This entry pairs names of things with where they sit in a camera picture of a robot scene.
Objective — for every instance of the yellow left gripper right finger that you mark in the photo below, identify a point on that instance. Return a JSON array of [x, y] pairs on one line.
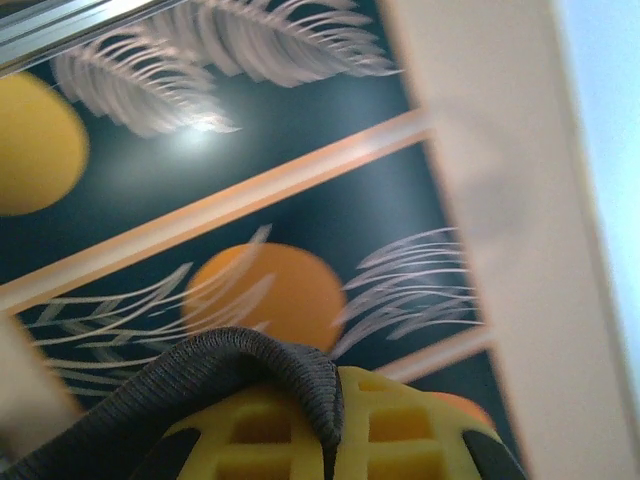
[[400, 450]]

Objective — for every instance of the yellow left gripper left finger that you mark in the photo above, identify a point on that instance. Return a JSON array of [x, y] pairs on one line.
[[260, 450]]

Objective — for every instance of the dark grey t-shirt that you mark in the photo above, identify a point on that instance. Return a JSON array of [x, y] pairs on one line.
[[225, 352]]

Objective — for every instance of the aluminium frame post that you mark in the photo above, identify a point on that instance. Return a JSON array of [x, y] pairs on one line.
[[60, 30]]

